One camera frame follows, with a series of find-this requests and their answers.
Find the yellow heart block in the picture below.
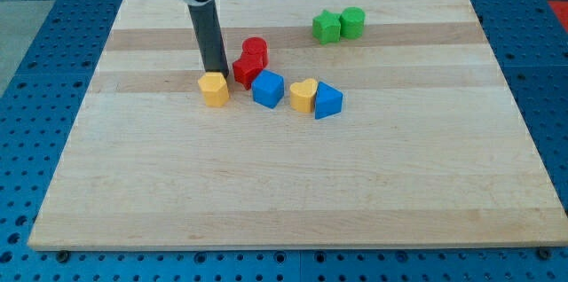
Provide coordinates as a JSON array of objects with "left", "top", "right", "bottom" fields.
[{"left": 289, "top": 78, "right": 318, "bottom": 114}]

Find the red cylinder block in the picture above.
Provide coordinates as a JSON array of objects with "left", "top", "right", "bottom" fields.
[{"left": 242, "top": 36, "right": 269, "bottom": 67}]

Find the green star block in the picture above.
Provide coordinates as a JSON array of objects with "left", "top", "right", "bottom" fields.
[{"left": 312, "top": 10, "right": 341, "bottom": 44}]

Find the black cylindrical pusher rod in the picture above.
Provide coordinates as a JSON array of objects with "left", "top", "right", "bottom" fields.
[{"left": 188, "top": 0, "right": 229, "bottom": 77}]

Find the yellow hexagon block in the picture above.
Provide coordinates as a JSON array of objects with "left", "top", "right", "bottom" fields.
[{"left": 198, "top": 72, "right": 230, "bottom": 107}]

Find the blue triangle block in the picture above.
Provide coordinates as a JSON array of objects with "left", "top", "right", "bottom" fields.
[{"left": 314, "top": 82, "right": 343, "bottom": 120}]

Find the blue cube block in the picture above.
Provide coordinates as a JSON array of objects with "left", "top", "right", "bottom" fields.
[{"left": 252, "top": 70, "right": 284, "bottom": 109}]

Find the red star block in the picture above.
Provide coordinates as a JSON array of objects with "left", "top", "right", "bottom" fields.
[{"left": 233, "top": 52, "right": 264, "bottom": 90}]

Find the green cylinder block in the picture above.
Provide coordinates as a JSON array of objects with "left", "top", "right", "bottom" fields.
[{"left": 340, "top": 7, "right": 366, "bottom": 39}]

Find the wooden board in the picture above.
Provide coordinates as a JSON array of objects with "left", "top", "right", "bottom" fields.
[{"left": 28, "top": 0, "right": 567, "bottom": 251}]

